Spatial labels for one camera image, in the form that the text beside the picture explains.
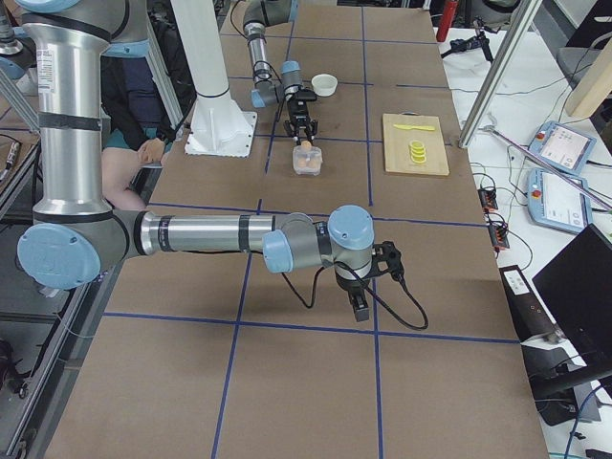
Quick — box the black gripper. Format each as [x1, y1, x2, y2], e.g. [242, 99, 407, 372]
[334, 266, 370, 321]
[283, 98, 318, 144]

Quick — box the clear plastic egg box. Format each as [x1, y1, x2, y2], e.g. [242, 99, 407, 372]
[293, 145, 323, 176]

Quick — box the black box with label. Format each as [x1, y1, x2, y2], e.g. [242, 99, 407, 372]
[499, 265, 562, 344]

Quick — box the white ceramic bowl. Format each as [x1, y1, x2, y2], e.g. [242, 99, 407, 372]
[311, 74, 339, 97]

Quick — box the bamboo cutting board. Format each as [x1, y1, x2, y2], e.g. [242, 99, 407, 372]
[382, 114, 449, 177]

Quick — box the yellow plastic knife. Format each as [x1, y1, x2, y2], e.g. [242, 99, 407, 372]
[393, 123, 436, 132]

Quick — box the orange relay module lower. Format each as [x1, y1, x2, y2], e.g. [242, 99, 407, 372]
[488, 221, 510, 251]

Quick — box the orange relay module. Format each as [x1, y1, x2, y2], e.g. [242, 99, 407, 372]
[488, 221, 510, 251]
[477, 188, 498, 213]

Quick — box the seated person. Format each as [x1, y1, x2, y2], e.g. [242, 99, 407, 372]
[101, 57, 175, 210]

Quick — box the orange relay module upper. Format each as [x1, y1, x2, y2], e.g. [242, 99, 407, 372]
[477, 188, 498, 213]

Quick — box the red fire extinguisher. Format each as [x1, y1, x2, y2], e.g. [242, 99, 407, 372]
[436, 0, 458, 43]

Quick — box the lower teach pendant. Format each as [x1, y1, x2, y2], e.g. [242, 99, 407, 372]
[527, 168, 593, 234]

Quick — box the teach pendant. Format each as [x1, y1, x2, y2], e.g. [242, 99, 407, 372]
[527, 168, 593, 234]
[528, 121, 596, 176]

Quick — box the black laptop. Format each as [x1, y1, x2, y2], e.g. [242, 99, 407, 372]
[533, 224, 611, 359]

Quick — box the upper teach pendant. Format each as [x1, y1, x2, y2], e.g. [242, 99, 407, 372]
[528, 121, 596, 176]

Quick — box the long metal grabber rod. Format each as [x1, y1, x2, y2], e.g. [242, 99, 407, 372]
[478, 124, 611, 213]

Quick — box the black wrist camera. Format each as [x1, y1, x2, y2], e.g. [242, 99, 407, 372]
[368, 241, 404, 283]
[293, 88, 317, 102]

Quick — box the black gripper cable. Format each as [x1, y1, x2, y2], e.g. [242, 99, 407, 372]
[278, 260, 429, 330]
[229, 0, 295, 120]

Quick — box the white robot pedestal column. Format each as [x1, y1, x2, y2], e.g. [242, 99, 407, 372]
[171, 0, 257, 158]

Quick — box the aluminium frame post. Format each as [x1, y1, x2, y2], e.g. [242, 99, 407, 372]
[458, 0, 542, 148]

